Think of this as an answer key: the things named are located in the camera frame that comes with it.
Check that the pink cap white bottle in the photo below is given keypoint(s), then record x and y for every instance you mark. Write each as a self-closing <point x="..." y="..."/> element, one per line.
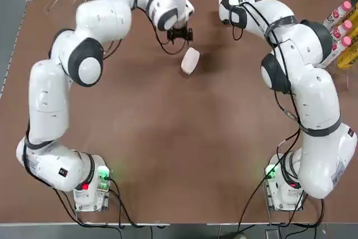
<point x="345" y="27"/>
<point x="339" y="12"/>
<point x="339" y="47"/>

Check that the white paper box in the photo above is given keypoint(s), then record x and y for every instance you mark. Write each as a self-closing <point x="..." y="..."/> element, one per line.
<point x="190" y="61"/>

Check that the clear plastic holder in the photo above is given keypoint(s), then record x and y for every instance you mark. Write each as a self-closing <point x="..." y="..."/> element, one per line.
<point x="56" y="2"/>

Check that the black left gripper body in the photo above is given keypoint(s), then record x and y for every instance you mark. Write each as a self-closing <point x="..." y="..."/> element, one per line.
<point x="180" y="32"/>

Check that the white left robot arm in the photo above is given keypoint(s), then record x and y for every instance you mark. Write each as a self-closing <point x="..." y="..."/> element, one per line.
<point x="47" y="104"/>

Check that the green lit circuit board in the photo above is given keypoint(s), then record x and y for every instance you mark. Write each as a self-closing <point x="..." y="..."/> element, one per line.
<point x="103" y="174"/>
<point x="271" y="173"/>

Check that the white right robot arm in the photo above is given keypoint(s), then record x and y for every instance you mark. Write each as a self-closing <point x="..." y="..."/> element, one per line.
<point x="316" y="104"/>

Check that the clear acrylic bottle shelf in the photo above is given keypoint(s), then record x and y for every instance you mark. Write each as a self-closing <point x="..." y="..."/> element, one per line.
<point x="342" y="72"/>

